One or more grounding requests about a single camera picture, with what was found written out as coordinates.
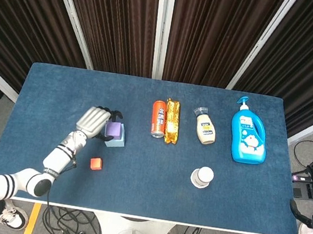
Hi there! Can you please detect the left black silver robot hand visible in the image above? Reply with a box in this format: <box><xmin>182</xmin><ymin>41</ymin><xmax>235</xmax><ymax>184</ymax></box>
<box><xmin>73</xmin><ymin>103</ymin><xmax>126</xmax><ymax>145</ymax></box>

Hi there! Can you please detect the purple cube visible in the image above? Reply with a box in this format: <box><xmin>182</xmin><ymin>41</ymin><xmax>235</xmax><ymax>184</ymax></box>
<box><xmin>103</xmin><ymin>120</ymin><xmax>123</xmax><ymax>141</ymax></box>

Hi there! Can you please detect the small orange cube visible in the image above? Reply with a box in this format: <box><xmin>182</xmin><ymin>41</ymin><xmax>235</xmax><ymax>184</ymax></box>
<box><xmin>89</xmin><ymin>156</ymin><xmax>104</xmax><ymax>172</ymax></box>

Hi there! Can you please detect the large light blue block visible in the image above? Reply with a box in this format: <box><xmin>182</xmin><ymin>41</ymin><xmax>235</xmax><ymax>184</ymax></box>
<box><xmin>103</xmin><ymin>120</ymin><xmax>129</xmax><ymax>150</ymax></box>

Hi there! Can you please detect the black power strip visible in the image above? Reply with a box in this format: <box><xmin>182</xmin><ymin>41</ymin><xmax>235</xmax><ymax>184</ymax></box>
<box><xmin>288</xmin><ymin>169</ymin><xmax>313</xmax><ymax>201</ymax></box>

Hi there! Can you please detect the orange soda can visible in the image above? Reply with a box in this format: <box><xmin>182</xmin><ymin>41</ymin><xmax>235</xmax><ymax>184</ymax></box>
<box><xmin>148</xmin><ymin>99</ymin><xmax>170</xmax><ymax>140</ymax></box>

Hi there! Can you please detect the gold foil snack pack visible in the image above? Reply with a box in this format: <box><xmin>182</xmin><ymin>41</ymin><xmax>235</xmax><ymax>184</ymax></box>
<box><xmin>160</xmin><ymin>97</ymin><xmax>184</xmax><ymax>146</ymax></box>

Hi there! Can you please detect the blue pump detergent bottle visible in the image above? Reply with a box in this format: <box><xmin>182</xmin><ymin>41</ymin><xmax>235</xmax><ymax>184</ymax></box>
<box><xmin>225</xmin><ymin>95</ymin><xmax>275</xmax><ymax>167</ymax></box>

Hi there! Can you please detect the cream mayonnaise squeeze bottle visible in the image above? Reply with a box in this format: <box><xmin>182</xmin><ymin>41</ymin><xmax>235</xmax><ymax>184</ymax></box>
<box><xmin>189</xmin><ymin>105</ymin><xmax>221</xmax><ymax>147</ymax></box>

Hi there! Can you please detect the yellow floor tape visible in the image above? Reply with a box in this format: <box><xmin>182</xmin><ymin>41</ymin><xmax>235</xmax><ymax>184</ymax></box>
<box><xmin>22</xmin><ymin>201</ymin><xmax>43</xmax><ymax>234</ymax></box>

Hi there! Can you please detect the white black sneaker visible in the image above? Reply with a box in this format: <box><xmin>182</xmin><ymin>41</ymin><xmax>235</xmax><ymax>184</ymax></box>
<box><xmin>0</xmin><ymin>198</ymin><xmax>31</xmax><ymax>232</ymax></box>

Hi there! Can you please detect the white paper cup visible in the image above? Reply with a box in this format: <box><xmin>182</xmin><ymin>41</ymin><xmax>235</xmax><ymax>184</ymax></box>
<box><xmin>188</xmin><ymin>164</ymin><xmax>216</xmax><ymax>192</ymax></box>

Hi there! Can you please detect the white screen post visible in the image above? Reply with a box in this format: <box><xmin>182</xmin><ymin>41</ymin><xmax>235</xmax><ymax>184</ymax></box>
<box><xmin>146</xmin><ymin>0</ymin><xmax>175</xmax><ymax>81</ymax></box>
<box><xmin>226</xmin><ymin>0</ymin><xmax>298</xmax><ymax>98</ymax></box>
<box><xmin>34</xmin><ymin>0</ymin><xmax>104</xmax><ymax>70</ymax></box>

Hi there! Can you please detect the white table frame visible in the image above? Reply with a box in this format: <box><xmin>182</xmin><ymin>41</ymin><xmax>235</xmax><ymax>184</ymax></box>
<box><xmin>11</xmin><ymin>195</ymin><xmax>272</xmax><ymax>234</ymax></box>

